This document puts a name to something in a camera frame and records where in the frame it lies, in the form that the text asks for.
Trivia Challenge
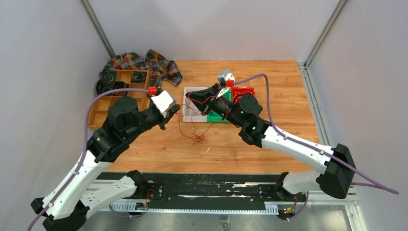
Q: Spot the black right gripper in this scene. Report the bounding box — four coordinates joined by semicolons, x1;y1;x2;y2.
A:
185;84;242;128

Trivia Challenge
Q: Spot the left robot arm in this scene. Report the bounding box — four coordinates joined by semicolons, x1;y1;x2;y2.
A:
31;93;180;231

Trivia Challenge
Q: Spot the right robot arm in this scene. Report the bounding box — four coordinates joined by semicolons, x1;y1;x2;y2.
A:
185;84;355;201

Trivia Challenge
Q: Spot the white plastic bin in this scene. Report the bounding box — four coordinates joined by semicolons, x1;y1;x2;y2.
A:
182;87;207;123

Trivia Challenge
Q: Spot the green plastic bin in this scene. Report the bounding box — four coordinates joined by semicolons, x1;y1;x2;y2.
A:
206;90;232;123

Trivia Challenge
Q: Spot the red plastic bin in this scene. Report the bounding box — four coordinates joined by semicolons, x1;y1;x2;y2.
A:
231;87;255;103

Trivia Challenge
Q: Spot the plaid cloth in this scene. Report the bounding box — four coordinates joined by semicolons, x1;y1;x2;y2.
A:
103;49;182;87

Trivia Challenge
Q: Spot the wooden compartment tray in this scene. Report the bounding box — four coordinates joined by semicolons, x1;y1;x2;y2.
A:
88;69;151;130

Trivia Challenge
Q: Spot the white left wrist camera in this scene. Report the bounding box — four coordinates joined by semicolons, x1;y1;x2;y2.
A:
148;87;176;118

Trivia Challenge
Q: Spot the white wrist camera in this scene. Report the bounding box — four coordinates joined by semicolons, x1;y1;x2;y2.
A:
217;69;235;97
148;87;176;118

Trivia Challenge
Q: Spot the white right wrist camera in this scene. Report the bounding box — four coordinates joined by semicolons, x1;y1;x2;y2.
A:
217;69;235;97

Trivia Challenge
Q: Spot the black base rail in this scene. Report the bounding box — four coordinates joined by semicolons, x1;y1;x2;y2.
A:
103;173;357;221

